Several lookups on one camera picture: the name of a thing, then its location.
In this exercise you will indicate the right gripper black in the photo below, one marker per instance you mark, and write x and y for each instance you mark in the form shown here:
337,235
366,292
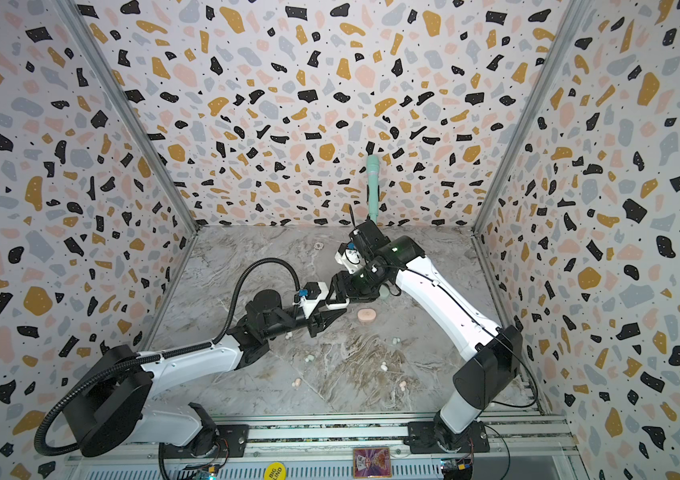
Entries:
361,237

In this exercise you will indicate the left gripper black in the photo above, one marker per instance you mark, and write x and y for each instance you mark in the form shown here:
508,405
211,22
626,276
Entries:
327,319

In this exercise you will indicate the pink white earbud case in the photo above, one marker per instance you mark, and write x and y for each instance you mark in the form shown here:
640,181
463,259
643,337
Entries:
366,315

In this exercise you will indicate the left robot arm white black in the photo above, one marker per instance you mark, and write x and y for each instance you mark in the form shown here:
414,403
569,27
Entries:
111,405

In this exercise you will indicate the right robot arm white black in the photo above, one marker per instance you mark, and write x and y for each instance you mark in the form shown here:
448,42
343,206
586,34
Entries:
492,353

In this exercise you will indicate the mint green microphone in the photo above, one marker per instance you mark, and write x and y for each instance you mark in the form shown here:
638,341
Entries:
373,187

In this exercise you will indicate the yellow round sticker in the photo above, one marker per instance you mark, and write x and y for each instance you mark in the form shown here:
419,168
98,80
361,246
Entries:
275,471

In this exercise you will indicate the pink square tag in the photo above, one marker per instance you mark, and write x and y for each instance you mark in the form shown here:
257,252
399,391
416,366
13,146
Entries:
372,463

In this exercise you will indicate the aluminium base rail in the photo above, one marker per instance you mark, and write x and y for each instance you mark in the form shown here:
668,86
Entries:
511,445

